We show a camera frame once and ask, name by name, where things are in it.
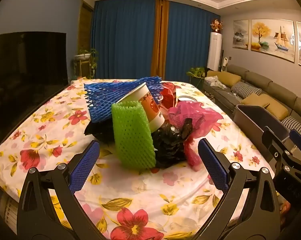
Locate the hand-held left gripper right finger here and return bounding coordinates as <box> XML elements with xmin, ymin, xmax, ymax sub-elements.
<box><xmin>198</xmin><ymin>138</ymin><xmax>281</xmax><ymax>240</ymax></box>

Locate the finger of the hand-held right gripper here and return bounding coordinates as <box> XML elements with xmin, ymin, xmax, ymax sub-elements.
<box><xmin>262</xmin><ymin>126</ymin><xmax>292</xmax><ymax>167</ymax></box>
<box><xmin>289</xmin><ymin>129</ymin><xmax>301</xmax><ymax>173</ymax></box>

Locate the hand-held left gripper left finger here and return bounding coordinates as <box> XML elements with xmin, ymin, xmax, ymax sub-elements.
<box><xmin>17</xmin><ymin>140</ymin><xmax>101</xmax><ymax>240</ymax></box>

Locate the grey plastic bin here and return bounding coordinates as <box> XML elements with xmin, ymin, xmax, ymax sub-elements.
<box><xmin>233</xmin><ymin>104</ymin><xmax>291</xmax><ymax>160</ymax></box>

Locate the pink plastic bag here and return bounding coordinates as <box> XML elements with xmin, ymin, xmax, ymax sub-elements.
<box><xmin>168</xmin><ymin>101</ymin><xmax>224</xmax><ymax>172</ymax></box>

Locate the black plastic bag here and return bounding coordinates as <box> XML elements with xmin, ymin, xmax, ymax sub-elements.
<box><xmin>84</xmin><ymin>117</ymin><xmax>193</xmax><ymax>169</ymax></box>

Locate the green foam net sleeve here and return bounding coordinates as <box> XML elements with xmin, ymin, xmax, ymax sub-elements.
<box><xmin>111</xmin><ymin>101</ymin><xmax>156</xmax><ymax>169</ymax></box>

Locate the red paper cup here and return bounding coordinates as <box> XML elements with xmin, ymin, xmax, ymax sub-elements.
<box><xmin>177</xmin><ymin>95</ymin><xmax>197</xmax><ymax>103</ymax></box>

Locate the blue foam net sleeve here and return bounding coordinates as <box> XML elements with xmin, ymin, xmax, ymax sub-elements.
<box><xmin>84</xmin><ymin>76</ymin><xmax>163</xmax><ymax>123</ymax></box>

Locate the red plastic wrapper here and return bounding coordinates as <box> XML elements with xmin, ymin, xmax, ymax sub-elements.
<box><xmin>161</xmin><ymin>82</ymin><xmax>178</xmax><ymax>110</ymax></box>

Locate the white apple print paper cup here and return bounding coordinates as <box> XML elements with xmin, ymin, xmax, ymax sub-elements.
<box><xmin>115</xmin><ymin>82</ymin><xmax>165</xmax><ymax>133</ymax></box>

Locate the black white patterned cushion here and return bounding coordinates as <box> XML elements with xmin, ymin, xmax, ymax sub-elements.
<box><xmin>231</xmin><ymin>82</ymin><xmax>262</xmax><ymax>97</ymax></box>
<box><xmin>281</xmin><ymin>116</ymin><xmax>301</xmax><ymax>143</ymax></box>

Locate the floral tablecloth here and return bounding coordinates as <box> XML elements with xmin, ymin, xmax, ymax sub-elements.
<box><xmin>0</xmin><ymin>79</ymin><xmax>278</xmax><ymax>240</ymax></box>

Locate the grey sofa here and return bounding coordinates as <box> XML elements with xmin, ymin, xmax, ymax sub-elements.
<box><xmin>203</xmin><ymin>64</ymin><xmax>301</xmax><ymax>144</ymax></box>

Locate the long yellow cushion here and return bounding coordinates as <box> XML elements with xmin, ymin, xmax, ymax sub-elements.
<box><xmin>207</xmin><ymin>70</ymin><xmax>241</xmax><ymax>88</ymax></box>

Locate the white cloth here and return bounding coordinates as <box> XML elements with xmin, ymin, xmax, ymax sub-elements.
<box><xmin>206</xmin><ymin>76</ymin><xmax>226</xmax><ymax>89</ymax></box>

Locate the potted plant in green pot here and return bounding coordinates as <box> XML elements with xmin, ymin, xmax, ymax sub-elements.
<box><xmin>186</xmin><ymin>67</ymin><xmax>206</xmax><ymax>89</ymax></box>

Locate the white standing air conditioner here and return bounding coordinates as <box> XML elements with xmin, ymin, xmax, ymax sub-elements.
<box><xmin>207</xmin><ymin>32</ymin><xmax>222</xmax><ymax>71</ymax></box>

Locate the black television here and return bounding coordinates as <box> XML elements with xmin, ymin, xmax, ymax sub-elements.
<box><xmin>0</xmin><ymin>32</ymin><xmax>69</xmax><ymax>147</ymax></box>

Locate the potted plant on gold stand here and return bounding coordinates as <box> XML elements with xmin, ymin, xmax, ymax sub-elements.
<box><xmin>74</xmin><ymin>49</ymin><xmax>99</xmax><ymax>79</ymax></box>

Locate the artificial flower arrangement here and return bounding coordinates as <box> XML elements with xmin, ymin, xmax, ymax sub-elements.
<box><xmin>211</xmin><ymin>19</ymin><xmax>223</xmax><ymax>33</ymax></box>

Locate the blue curtain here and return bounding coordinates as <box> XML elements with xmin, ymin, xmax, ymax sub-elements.
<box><xmin>91</xmin><ymin>0</ymin><xmax>161</xmax><ymax>80</ymax></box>
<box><xmin>164</xmin><ymin>1</ymin><xmax>222</xmax><ymax>83</ymax></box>

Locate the orange curtain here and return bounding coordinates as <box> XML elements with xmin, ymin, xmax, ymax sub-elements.
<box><xmin>150</xmin><ymin>0</ymin><xmax>170</xmax><ymax>80</ymax></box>

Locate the brown wooden panel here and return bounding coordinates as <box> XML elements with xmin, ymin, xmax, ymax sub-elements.
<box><xmin>78</xmin><ymin>1</ymin><xmax>94</xmax><ymax>50</ymax></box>

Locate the sailing ship wall painting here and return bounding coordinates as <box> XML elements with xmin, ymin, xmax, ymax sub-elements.
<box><xmin>251</xmin><ymin>19</ymin><xmax>295</xmax><ymax>63</ymax></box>

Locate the small grey wall painting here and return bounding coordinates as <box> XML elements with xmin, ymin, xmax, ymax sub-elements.
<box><xmin>233</xmin><ymin>19</ymin><xmax>249</xmax><ymax>50</ymax></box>

